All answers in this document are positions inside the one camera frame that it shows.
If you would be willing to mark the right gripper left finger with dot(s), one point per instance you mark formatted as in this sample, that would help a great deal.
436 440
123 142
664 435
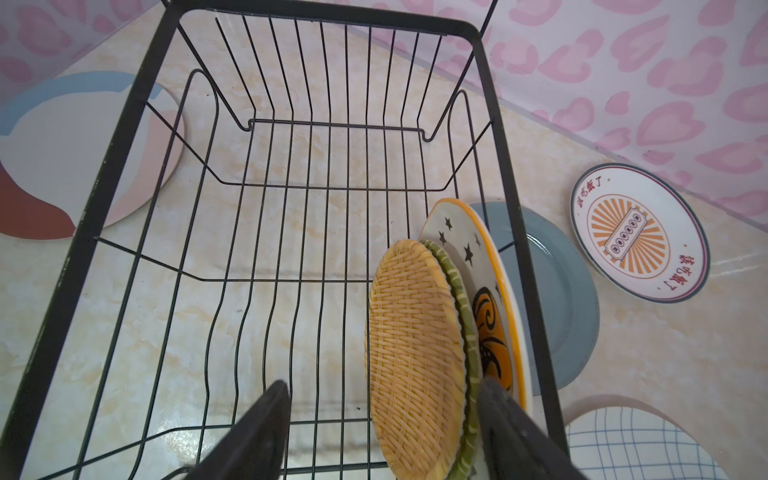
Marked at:
255 446

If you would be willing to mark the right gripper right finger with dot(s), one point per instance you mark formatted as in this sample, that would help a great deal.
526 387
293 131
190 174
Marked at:
513 445

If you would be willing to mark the pastel abstract pattern plate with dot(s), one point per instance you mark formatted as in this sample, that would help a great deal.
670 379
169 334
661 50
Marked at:
54 138

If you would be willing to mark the yellow-green woven plate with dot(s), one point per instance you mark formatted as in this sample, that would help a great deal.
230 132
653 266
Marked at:
471 436

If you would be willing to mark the white star cartoon plate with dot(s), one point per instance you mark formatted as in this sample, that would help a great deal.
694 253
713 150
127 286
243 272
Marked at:
461 232

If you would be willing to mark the black wire dish rack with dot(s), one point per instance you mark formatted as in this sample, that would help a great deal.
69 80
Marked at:
263 159

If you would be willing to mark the grey-blue plate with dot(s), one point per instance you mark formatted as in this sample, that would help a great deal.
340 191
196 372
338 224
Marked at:
567 293

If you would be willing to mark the orange woven plate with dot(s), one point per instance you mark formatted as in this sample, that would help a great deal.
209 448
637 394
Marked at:
416 363

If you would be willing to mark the white grid pattern plate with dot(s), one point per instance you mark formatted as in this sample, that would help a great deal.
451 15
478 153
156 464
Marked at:
621 442

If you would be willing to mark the white plate orange sunburst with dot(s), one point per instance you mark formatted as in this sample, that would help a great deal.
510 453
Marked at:
639 233

